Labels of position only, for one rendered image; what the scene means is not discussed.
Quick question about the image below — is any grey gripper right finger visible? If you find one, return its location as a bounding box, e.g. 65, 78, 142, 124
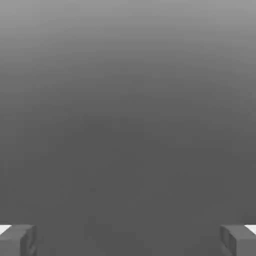
219, 224, 256, 256

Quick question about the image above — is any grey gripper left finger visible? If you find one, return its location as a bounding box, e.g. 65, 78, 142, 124
0, 224, 38, 256

